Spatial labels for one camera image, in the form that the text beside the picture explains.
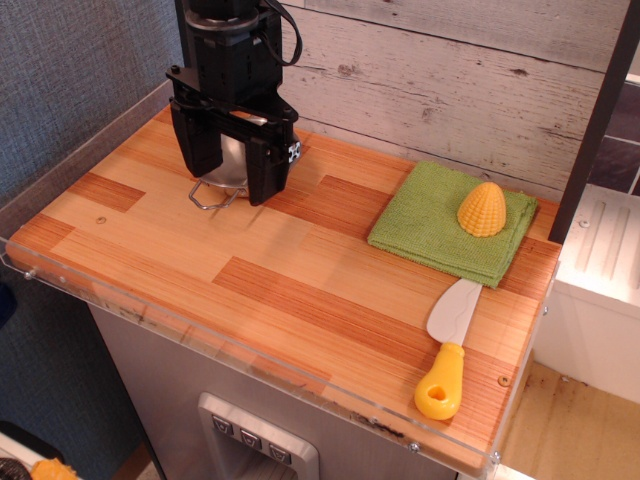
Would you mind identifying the grey toy fridge cabinet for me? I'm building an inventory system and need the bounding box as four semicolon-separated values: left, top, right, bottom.
91;307;456;479

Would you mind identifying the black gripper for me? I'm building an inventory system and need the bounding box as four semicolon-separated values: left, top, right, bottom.
167;13;299;206

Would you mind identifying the yellow toy corn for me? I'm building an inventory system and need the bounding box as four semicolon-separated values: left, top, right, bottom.
457;182;507;238

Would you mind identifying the yellow handled toy knife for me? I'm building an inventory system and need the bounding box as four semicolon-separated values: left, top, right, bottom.
414;279;483;420

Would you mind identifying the silver dispenser panel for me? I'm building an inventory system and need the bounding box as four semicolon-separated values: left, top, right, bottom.
198;392;320;479

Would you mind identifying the yellow toy bottom left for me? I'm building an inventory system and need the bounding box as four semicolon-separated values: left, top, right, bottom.
30;458;79;480

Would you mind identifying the dark right frame post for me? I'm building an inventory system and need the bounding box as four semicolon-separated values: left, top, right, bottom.
548;0;639;244

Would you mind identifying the dark left frame post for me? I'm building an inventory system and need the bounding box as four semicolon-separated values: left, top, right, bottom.
174;0;191;67

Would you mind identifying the dark frame post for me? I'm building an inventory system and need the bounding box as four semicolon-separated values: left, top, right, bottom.
548;0;639;244
174;0;191;67

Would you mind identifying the green folded cloth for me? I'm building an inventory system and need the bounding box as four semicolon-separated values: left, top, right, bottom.
367;162;538;288

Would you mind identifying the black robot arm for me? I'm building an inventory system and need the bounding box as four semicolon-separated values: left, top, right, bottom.
166;1;303;206

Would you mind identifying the white toy sink unit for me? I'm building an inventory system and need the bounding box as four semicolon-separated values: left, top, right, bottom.
533;74;640;401

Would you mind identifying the clear acrylic edge guard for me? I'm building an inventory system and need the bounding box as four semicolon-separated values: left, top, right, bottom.
2;233;505;477

